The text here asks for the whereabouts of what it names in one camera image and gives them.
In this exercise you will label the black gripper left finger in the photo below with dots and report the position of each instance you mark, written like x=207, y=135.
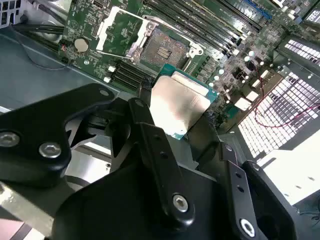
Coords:
x=30, y=130

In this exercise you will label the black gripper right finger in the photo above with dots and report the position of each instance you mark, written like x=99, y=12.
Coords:
x=235, y=175

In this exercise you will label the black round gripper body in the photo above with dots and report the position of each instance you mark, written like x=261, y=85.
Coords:
x=112, y=212

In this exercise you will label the silver CPU green rim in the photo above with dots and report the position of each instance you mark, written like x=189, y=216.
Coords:
x=180, y=100

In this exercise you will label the metal socket cover frame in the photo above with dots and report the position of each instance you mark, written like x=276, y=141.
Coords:
x=102, y=37

